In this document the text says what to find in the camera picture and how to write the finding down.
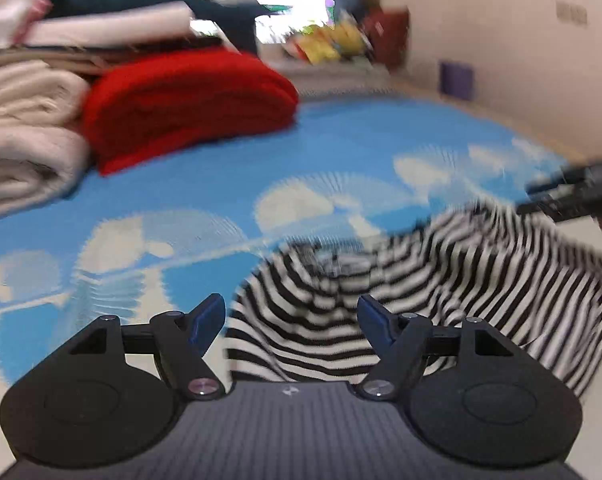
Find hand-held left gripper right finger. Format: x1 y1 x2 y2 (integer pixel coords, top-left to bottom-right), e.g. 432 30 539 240
356 294 528 402

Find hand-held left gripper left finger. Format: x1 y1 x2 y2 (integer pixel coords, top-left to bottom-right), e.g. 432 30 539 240
56 292 228 402

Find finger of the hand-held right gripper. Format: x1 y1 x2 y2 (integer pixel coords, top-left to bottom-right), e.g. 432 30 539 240
516 191 602 223
527 161 602 197

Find black white striped garment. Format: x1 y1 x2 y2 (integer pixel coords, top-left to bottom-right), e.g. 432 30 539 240
223 197 602 397

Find purple box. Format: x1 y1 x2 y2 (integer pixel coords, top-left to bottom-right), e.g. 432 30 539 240
439 60 476 102

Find blue cream patterned mat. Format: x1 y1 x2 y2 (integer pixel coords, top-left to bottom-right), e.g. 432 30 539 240
0 94 602 411

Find red folded cloth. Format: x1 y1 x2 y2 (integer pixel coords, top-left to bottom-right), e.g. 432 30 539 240
81 49 300 177

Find red bag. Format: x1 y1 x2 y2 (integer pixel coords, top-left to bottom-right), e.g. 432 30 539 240
362 6 410 72

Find beige folded blanket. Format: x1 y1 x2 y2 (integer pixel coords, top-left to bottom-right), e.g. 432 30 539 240
0 58 92 224

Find pile of snack packets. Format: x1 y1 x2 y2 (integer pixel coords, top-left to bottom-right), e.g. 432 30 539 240
281 8 374 65

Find wall socket panel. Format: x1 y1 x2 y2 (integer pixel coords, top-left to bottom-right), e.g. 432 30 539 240
555 1 588 26

